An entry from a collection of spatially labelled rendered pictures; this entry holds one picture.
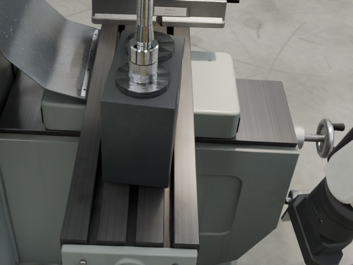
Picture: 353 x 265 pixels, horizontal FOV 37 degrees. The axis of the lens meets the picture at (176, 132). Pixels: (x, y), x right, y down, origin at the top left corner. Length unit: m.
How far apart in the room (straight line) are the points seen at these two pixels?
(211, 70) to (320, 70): 1.73
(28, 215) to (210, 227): 0.54
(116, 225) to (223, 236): 0.78
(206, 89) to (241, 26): 2.05
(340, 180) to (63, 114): 0.82
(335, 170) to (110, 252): 0.39
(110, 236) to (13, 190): 0.69
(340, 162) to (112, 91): 0.38
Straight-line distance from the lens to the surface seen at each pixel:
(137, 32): 0.82
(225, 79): 1.42
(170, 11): 1.40
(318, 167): 2.49
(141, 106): 0.84
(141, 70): 0.84
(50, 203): 1.56
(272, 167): 1.44
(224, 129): 1.34
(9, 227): 1.66
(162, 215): 0.92
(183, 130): 1.08
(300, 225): 0.84
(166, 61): 0.93
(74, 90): 1.29
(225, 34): 3.28
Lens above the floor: 1.67
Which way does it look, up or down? 42 degrees down
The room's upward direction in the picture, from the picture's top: 5 degrees clockwise
